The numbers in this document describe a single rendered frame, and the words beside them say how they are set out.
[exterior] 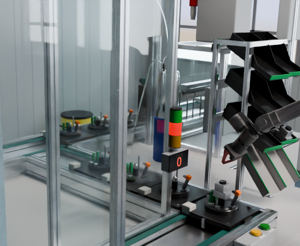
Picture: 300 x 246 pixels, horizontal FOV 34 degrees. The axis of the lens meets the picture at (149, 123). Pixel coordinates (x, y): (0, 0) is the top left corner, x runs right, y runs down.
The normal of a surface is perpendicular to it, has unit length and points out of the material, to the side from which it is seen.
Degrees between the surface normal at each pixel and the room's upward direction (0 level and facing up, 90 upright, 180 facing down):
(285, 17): 90
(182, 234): 0
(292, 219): 0
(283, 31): 90
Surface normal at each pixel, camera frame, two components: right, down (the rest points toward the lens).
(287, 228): 0.03, -0.97
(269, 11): -0.67, 0.16
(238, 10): 0.75, 0.18
